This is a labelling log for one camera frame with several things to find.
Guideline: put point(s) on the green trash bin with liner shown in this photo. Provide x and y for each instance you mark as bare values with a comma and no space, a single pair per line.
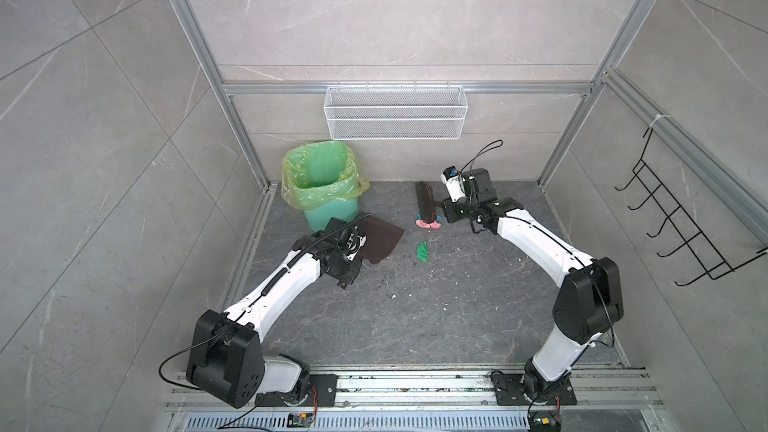
323,180

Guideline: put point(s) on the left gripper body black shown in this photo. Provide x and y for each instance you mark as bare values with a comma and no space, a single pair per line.
347,268

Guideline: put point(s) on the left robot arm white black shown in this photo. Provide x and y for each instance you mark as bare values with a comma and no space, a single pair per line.
226,359

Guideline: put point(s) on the pink paper scrap back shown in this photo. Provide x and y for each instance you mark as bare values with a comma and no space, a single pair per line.
427,225

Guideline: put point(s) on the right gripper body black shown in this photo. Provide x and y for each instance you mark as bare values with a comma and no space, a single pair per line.
463,208

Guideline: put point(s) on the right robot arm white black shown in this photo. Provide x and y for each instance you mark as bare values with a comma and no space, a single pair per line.
589,298

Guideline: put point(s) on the black wire hook rack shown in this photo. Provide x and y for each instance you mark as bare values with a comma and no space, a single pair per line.
691,237

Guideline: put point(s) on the dark brown dustpan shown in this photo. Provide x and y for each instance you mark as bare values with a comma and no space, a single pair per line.
380,239

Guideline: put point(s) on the white wire mesh basket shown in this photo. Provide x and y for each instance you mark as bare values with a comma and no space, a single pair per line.
402,112

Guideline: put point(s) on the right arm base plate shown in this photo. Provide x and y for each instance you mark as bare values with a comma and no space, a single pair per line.
520,389

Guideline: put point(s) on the small green paper scrap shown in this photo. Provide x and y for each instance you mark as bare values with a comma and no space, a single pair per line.
422,252

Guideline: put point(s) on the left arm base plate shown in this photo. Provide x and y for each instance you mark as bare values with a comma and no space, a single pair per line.
320,389

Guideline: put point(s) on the aluminium mounting rail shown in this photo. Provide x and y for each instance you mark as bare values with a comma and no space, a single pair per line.
475,397

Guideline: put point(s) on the dark brown hand brush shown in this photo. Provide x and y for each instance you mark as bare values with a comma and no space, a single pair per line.
427,205

